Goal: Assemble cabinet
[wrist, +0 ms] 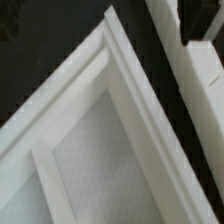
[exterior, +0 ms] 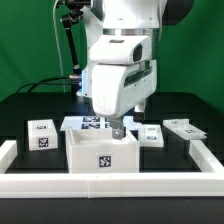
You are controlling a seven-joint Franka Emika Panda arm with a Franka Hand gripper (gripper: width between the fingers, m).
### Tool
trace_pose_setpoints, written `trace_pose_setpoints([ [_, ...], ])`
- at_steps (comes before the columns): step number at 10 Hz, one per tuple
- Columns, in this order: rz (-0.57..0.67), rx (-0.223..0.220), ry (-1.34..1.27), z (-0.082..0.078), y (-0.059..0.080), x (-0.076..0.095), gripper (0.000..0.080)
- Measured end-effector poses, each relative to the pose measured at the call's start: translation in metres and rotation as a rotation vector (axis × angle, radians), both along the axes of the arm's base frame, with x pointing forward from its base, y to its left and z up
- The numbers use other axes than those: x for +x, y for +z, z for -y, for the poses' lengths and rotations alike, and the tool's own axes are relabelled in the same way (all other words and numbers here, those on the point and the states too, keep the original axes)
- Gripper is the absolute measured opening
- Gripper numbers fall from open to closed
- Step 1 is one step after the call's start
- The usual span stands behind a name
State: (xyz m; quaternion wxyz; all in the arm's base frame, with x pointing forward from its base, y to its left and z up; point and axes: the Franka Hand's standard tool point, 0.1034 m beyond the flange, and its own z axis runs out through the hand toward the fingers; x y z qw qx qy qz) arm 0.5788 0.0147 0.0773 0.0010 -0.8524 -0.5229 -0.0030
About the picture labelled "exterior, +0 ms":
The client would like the black cable bundle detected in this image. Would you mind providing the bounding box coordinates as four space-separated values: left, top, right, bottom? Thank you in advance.
16 75 83 94

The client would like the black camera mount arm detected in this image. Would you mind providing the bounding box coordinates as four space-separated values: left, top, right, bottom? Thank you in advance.
59 0 92 76

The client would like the white cabinet box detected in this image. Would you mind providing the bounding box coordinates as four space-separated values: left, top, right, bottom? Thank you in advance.
65 127 140 174

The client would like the white base tag plate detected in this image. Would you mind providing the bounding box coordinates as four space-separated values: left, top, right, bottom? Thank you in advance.
60 116 142 131

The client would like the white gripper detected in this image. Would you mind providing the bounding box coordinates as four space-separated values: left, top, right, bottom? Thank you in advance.
90 35 157 139

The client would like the grey hanging cable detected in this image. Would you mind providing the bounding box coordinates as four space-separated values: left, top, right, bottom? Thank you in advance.
52 0 67 93

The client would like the white U-shaped frame border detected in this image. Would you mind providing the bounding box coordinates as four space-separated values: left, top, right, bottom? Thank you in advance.
0 140 224 198

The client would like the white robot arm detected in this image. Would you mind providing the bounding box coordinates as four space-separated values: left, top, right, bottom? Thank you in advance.
80 0 194 139

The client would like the white cabinet top panel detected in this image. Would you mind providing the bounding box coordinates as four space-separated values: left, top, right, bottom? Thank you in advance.
163 119 207 140

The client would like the white cabinet door panel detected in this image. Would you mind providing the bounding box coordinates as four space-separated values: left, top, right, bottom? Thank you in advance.
138 124 164 147

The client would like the small white tagged cube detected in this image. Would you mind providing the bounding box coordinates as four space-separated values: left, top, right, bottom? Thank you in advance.
27 119 58 151

